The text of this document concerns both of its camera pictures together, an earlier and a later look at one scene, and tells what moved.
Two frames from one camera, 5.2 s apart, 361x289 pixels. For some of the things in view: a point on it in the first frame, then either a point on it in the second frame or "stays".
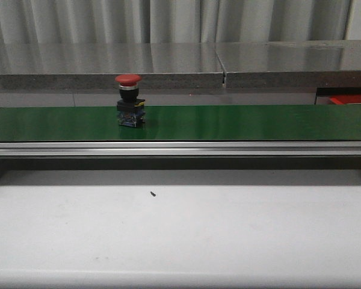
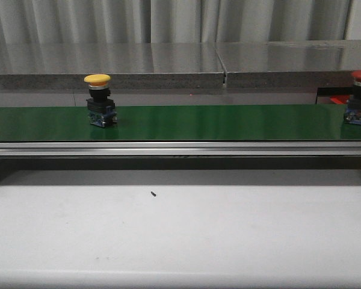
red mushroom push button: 130,110 -> 359,108
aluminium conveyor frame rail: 180,149 stays
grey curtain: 167,21 stays
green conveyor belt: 182,123 stays
